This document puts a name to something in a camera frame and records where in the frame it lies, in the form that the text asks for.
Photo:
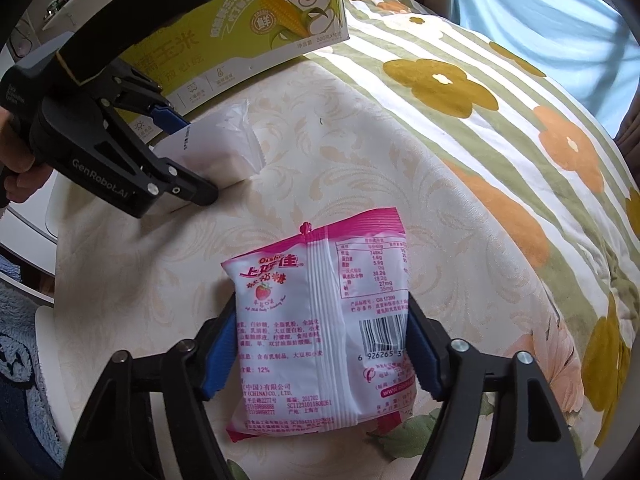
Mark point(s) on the person's left hand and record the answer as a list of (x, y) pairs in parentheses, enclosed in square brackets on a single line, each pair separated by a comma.
[(22, 180)]

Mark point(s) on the striped floral blanket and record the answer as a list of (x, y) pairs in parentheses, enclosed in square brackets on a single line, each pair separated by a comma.
[(500, 110)]

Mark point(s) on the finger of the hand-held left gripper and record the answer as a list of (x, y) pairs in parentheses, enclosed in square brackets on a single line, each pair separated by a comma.
[(167, 116), (192, 190)]

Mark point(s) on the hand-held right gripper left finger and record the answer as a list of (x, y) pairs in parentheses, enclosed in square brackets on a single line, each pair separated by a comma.
[(220, 355)]

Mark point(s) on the yellow-green cardboard box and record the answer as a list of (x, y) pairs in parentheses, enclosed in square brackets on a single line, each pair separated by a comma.
[(250, 20)]

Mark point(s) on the plain white snack packet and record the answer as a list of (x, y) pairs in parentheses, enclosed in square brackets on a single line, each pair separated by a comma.
[(220, 150)]

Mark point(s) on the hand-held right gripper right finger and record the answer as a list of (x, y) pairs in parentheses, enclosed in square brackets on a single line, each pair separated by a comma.
[(425, 355)]

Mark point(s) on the pink and white marshmallow packet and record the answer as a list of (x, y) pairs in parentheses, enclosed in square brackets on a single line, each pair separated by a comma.
[(310, 320)]

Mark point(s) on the light blue curtain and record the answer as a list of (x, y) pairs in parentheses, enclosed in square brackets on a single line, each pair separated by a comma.
[(540, 20)]

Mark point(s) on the fluffy blue rug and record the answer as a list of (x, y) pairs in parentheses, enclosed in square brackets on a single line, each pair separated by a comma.
[(20, 320)]

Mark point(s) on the white furniture frame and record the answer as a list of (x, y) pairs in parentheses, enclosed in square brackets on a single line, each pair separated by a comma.
[(30, 260)]

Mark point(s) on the cream patterned bedsheet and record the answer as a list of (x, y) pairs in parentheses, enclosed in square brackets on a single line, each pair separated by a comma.
[(325, 160)]

